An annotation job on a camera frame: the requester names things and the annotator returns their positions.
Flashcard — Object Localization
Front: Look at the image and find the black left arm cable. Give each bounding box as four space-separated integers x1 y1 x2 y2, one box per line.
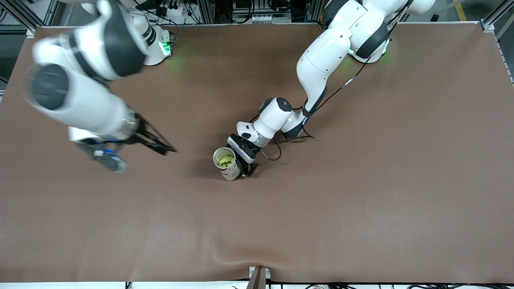
249 0 414 162

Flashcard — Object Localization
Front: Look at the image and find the metal table edge bracket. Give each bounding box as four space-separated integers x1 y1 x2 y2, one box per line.
248 266 271 289

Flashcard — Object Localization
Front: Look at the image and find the white power strip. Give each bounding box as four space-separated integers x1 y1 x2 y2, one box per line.
155 0 189 20

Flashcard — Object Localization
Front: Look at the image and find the brown table mat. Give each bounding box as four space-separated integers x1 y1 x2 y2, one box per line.
0 22 514 283

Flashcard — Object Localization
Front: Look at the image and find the white terminal block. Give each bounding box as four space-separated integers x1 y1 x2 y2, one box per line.
249 14 281 24

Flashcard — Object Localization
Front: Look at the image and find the clear tennis ball can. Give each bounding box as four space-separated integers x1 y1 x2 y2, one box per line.
213 147 242 181

